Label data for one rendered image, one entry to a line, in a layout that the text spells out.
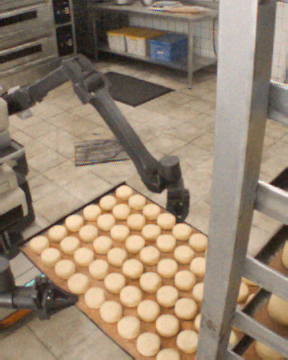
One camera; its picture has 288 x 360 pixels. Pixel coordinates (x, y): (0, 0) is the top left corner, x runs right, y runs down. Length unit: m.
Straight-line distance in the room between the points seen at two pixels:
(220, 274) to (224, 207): 0.08
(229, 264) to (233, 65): 0.18
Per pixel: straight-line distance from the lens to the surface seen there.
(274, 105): 0.30
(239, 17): 0.26
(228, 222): 0.33
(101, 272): 0.95
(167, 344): 0.86
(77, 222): 1.08
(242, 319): 0.46
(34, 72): 5.10
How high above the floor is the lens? 1.70
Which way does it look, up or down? 34 degrees down
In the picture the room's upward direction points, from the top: 2 degrees counter-clockwise
